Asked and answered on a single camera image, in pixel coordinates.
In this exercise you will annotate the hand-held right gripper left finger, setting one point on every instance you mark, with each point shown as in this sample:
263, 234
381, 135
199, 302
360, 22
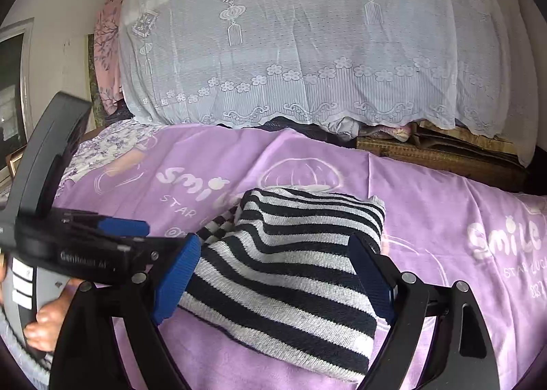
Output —
177, 279

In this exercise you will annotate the white lace cloth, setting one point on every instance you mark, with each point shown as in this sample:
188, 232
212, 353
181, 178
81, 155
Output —
299, 52

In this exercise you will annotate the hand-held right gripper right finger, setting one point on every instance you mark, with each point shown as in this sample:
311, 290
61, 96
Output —
371, 279

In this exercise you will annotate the purple printed blanket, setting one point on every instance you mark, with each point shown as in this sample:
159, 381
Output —
427, 202

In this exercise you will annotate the person's left hand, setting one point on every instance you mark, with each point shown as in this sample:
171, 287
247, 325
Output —
47, 321

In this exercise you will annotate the grey pink bundled clothes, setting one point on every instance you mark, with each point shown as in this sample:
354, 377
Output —
371, 131

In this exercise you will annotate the brown woven mat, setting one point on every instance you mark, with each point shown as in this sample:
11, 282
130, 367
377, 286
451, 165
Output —
448, 159

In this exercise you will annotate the pink floral cloth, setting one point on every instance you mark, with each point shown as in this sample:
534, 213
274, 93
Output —
107, 56

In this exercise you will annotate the black white striped sweater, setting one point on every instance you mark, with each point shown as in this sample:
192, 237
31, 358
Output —
277, 279

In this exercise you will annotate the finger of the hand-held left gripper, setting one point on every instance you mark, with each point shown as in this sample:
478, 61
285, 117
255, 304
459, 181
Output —
122, 227
154, 251

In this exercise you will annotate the picture frame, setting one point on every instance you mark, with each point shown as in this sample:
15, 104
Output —
15, 163

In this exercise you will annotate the white purple floral sheet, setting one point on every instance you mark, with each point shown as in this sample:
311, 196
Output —
107, 142

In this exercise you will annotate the window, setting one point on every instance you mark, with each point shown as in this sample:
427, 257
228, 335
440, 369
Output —
13, 95

